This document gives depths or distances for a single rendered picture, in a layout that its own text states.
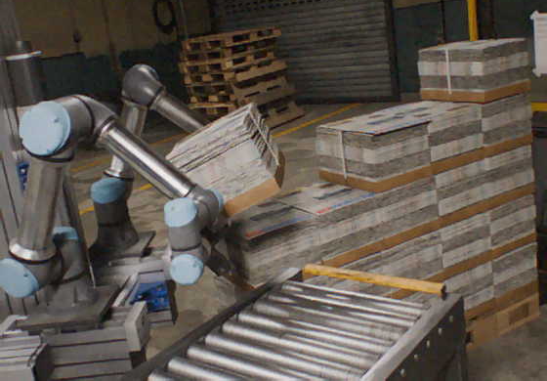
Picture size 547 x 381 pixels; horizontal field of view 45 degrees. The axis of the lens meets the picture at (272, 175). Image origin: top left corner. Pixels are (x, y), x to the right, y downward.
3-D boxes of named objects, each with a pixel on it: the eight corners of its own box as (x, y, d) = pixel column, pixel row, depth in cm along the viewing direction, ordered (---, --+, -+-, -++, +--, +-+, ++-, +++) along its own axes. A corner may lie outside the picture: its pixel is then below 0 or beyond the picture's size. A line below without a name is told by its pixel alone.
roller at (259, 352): (215, 345, 169) (213, 327, 168) (377, 389, 141) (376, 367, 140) (201, 354, 165) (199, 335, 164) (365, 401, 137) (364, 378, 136)
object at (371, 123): (317, 128, 272) (317, 125, 272) (371, 114, 286) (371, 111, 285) (374, 136, 241) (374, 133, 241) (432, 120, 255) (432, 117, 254)
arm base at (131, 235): (92, 253, 232) (86, 227, 229) (105, 238, 246) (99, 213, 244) (133, 248, 231) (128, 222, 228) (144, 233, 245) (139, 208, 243)
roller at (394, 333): (260, 315, 184) (261, 297, 183) (416, 349, 155) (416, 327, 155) (249, 317, 180) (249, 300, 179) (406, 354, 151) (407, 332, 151)
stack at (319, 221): (231, 403, 274) (199, 215, 254) (437, 310, 329) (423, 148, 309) (280, 449, 241) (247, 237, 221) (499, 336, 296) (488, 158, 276)
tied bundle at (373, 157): (318, 180, 280) (312, 127, 274) (372, 164, 294) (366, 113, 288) (376, 194, 248) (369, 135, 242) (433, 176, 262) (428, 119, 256)
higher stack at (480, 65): (436, 310, 328) (414, 50, 297) (478, 290, 343) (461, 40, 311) (497, 337, 296) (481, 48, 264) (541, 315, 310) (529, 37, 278)
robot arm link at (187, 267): (197, 253, 151) (203, 286, 153) (206, 236, 162) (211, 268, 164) (164, 256, 152) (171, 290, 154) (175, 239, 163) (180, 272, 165)
